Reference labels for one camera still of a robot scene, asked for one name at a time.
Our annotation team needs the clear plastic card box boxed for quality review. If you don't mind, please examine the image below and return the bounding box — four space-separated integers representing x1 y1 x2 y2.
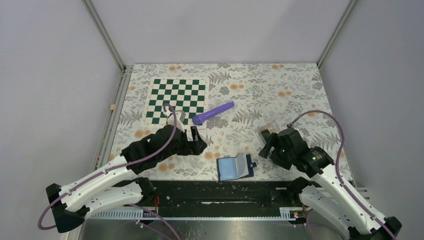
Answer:
255 121 281 147

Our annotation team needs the floral tablecloth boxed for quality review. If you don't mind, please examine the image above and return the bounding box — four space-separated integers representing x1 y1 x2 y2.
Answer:
102 63 353 181

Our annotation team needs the green white chessboard mat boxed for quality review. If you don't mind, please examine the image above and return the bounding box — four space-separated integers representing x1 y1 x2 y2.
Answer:
141 78 210 127

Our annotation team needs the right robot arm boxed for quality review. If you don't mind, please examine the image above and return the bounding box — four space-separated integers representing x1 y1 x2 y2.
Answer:
258 127 402 240

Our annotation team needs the blue leather card holder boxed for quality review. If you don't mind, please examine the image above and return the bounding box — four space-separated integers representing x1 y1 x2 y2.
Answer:
216 154 257 182

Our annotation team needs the purple cylindrical tube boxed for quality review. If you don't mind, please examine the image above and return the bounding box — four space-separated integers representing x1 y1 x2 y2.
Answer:
192 101 235 125

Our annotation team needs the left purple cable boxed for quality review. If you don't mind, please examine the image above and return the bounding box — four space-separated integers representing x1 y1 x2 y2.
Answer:
37 103 178 231

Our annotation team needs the white slotted cable duct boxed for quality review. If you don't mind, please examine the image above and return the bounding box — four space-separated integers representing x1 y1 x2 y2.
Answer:
89 206 309 222

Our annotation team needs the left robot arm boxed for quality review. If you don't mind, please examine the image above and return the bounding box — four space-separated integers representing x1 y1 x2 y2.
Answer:
46 125 208 233

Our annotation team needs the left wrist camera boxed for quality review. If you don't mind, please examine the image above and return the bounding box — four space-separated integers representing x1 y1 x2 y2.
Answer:
164 110 186 131

